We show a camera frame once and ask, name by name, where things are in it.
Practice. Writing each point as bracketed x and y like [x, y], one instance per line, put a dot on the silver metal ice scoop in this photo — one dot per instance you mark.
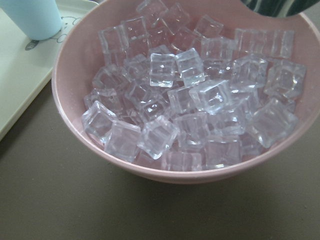
[279, 8]

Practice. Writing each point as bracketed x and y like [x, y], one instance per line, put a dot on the clear ice cubes pile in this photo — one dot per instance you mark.
[180, 99]

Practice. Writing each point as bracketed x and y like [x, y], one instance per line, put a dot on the light blue cup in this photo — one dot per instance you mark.
[38, 19]

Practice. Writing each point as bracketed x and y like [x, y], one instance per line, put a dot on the pink bowl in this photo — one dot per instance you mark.
[81, 56]

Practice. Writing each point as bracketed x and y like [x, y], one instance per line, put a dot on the beige serving tray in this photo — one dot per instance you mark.
[26, 65]

